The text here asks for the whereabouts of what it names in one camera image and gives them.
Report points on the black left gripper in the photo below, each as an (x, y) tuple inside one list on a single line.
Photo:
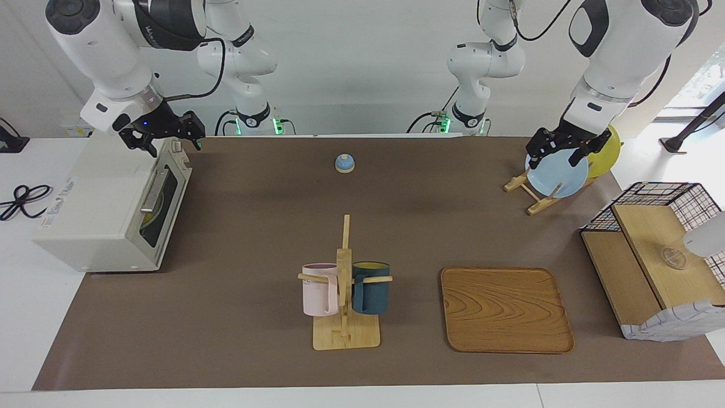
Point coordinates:
[(558, 141)]

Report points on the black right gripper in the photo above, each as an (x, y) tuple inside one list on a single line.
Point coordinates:
[(158, 122)]

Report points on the pale green plate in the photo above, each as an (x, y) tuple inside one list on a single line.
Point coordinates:
[(158, 203)]

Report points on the white toaster oven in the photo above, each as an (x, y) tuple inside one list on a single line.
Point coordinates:
[(90, 215)]

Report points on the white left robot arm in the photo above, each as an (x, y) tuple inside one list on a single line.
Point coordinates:
[(617, 62)]

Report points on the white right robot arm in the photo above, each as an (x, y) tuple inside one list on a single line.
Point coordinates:
[(107, 51)]

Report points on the light blue plate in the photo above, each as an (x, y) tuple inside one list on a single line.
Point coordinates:
[(558, 178)]

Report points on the yellow plate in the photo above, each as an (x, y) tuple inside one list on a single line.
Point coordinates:
[(606, 156)]

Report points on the wooden plate rack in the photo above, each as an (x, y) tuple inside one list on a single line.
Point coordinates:
[(538, 207)]

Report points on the wooden stepped shelf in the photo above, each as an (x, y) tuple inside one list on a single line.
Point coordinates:
[(651, 238)]

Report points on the black stand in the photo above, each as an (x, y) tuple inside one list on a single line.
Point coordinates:
[(696, 122)]

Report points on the clear glass cup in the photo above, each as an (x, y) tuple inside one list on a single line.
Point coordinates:
[(673, 258)]

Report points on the black clamp base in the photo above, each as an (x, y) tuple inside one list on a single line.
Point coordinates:
[(11, 143)]

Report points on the white rounded object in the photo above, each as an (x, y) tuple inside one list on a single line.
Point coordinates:
[(708, 235)]

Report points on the small blue call bell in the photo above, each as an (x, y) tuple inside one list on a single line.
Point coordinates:
[(345, 164)]

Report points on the wooden serving tray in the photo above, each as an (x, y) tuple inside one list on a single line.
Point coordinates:
[(498, 323)]

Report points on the white checkered cloth liner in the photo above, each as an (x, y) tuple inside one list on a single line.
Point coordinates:
[(679, 326)]

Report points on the pink mug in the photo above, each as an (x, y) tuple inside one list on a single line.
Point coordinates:
[(318, 292)]

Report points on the brown table mat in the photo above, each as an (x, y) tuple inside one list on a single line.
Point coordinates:
[(255, 340)]

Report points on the dark teal mug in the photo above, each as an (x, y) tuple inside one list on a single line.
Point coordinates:
[(371, 294)]

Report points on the wooden mug tree stand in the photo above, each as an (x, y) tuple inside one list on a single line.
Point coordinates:
[(345, 337)]

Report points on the white wall box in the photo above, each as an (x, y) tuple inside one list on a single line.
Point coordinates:
[(72, 129)]

